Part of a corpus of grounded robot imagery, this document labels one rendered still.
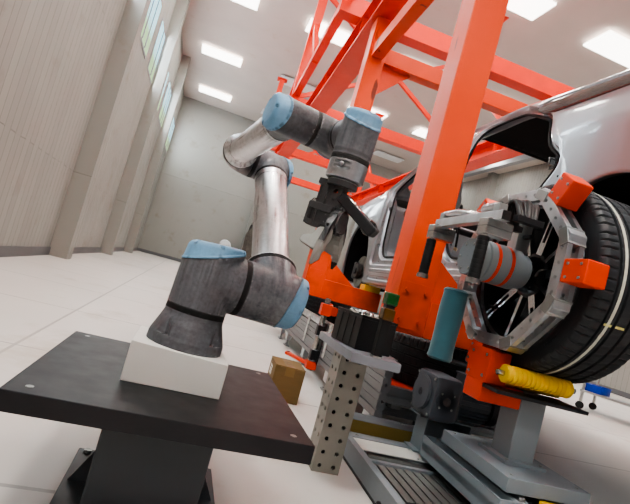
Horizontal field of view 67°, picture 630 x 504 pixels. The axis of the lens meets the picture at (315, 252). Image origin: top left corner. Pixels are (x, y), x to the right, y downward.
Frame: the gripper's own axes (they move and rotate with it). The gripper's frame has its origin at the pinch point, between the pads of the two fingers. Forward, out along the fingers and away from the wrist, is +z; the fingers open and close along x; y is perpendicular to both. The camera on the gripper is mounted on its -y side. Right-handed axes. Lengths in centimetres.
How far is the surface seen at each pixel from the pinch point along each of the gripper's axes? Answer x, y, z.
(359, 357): -44, -5, 24
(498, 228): -47, -31, -26
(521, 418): -76, -56, 29
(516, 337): -59, -46, 3
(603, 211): -58, -58, -41
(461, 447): -78, -41, 46
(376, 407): -112, -4, 55
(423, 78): -303, 74, -176
